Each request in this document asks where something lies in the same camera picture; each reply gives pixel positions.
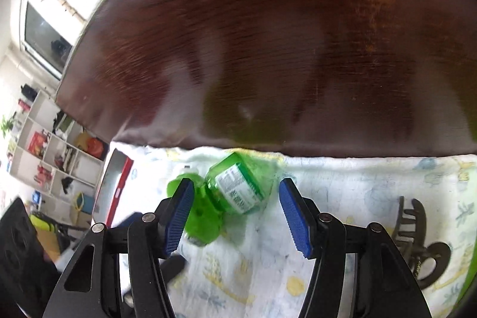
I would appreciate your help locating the orange bag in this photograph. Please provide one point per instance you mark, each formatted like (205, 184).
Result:
(93, 146)

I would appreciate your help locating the white cubby shelf unit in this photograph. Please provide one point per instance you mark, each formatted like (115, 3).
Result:
(56, 154)

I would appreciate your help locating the green white plug-in device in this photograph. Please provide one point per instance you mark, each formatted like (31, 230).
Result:
(234, 187)

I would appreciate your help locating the green potted plant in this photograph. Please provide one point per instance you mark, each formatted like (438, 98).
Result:
(6, 126)

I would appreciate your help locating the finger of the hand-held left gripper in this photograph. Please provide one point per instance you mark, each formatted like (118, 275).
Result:
(173, 266)

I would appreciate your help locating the phone in red case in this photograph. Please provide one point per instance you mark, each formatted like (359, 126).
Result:
(111, 184)

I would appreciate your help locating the giraffe printed cloth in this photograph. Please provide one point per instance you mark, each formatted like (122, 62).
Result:
(242, 284)

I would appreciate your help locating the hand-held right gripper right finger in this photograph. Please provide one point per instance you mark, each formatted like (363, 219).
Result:
(296, 217)

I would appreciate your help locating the yellow green bag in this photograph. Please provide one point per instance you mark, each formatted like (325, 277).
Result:
(43, 223)

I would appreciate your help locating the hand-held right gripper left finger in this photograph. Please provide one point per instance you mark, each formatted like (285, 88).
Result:
(179, 217)

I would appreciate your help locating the grey hair claw clip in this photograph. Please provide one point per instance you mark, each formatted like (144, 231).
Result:
(432, 262)

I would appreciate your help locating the window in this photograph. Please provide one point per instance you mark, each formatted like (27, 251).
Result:
(44, 35)

